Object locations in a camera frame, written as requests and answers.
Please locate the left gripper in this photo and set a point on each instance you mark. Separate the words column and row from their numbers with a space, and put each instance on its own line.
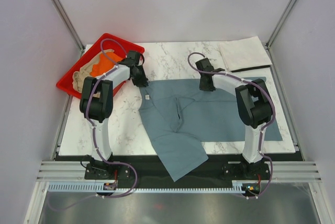
column 143, row 82

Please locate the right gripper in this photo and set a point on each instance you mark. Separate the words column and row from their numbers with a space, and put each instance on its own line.
column 204, row 87

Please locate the grey-blue t-shirt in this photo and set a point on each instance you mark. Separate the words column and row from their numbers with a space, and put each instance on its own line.
column 178, row 118

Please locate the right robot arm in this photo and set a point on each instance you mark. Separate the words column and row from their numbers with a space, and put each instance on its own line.
column 255, row 109

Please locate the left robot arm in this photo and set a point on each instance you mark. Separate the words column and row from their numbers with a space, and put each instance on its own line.
column 96, row 104

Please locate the orange t-shirt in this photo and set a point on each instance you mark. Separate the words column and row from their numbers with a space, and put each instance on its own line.
column 104, row 64

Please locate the white folded mat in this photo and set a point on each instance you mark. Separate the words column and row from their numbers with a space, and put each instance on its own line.
column 244, row 54

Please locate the beige t-shirt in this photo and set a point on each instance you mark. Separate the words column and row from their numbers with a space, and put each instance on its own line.
column 79, row 76

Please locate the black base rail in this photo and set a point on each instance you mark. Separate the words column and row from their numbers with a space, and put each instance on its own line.
column 151, row 172

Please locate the white slotted cable duct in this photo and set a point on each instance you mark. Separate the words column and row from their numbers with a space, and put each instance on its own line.
column 236, row 187

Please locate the left aluminium frame post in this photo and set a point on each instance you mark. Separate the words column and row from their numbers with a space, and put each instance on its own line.
column 69, row 25

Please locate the aluminium frame post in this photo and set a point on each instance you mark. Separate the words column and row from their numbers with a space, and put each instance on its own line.
column 278, row 27
column 69, row 25

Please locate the right aluminium frame post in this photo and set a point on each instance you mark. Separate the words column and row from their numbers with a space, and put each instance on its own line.
column 278, row 27

